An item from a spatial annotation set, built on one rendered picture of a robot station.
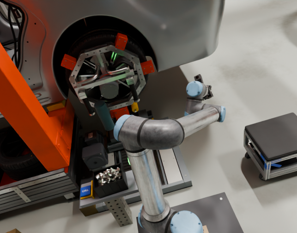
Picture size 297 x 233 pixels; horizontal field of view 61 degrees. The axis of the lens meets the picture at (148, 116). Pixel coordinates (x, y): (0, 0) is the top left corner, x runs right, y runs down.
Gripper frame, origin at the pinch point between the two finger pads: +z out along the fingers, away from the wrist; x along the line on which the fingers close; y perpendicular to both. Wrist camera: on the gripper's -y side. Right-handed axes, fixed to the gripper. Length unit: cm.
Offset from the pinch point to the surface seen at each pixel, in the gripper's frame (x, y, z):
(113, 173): -65, 33, -44
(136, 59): -37, -39, -14
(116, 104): -73, -19, -3
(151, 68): -33.2, -31.9, -3.5
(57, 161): -105, 12, -48
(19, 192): -159, 23, -45
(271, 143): 23, 49, 22
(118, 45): -41, -50, -28
